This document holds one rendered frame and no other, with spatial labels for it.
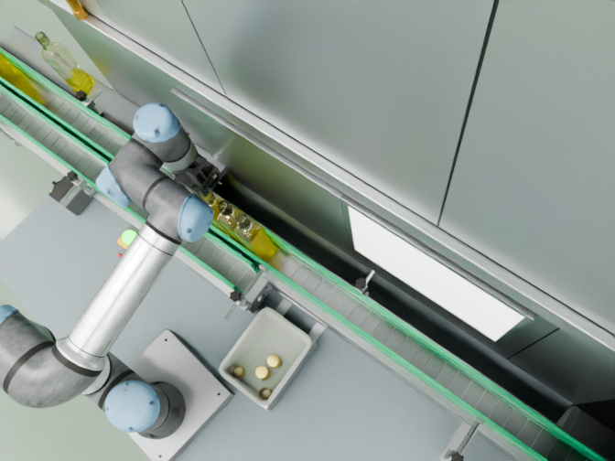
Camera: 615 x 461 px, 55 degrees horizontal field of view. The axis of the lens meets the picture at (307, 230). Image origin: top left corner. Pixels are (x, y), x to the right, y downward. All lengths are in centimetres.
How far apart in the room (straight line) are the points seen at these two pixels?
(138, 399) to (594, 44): 125
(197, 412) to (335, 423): 38
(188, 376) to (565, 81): 135
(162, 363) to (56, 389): 64
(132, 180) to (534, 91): 71
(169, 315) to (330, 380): 51
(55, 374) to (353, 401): 85
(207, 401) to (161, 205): 77
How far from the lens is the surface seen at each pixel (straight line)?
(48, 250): 204
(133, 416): 151
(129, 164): 111
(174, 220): 105
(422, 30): 65
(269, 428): 170
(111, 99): 201
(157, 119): 111
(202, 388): 170
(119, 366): 157
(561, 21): 55
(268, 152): 126
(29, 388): 115
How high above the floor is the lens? 242
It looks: 70 degrees down
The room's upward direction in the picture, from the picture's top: 21 degrees counter-clockwise
